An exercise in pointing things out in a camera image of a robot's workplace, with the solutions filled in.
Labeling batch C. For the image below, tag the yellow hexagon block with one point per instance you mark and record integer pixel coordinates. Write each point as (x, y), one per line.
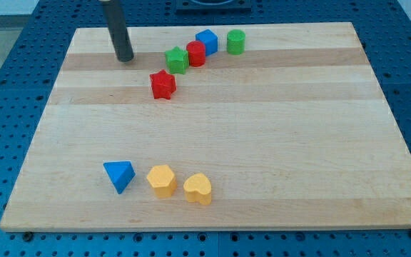
(162, 180)

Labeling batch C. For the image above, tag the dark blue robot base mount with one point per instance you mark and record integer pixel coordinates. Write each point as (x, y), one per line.
(188, 6)

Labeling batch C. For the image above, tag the blue triangle block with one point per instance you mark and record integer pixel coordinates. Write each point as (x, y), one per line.
(120, 173)

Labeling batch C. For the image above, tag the light wooden board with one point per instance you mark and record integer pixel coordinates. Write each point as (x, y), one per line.
(293, 134)

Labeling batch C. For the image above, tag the red star block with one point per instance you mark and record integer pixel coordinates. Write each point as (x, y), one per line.
(163, 84)

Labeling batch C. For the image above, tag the green star block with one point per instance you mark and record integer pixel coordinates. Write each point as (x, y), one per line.
(177, 60)

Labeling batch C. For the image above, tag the yellow heart block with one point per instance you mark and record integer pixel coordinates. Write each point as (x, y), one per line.
(198, 189)

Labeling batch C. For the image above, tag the green cylinder block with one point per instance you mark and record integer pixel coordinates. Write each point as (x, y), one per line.
(235, 42)

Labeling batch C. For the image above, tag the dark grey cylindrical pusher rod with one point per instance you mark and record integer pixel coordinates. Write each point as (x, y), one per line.
(116, 23)

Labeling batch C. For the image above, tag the red cylinder block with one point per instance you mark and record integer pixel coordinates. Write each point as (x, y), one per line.
(196, 53)

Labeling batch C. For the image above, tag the blue cube block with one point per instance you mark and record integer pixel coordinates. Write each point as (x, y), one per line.
(209, 39)

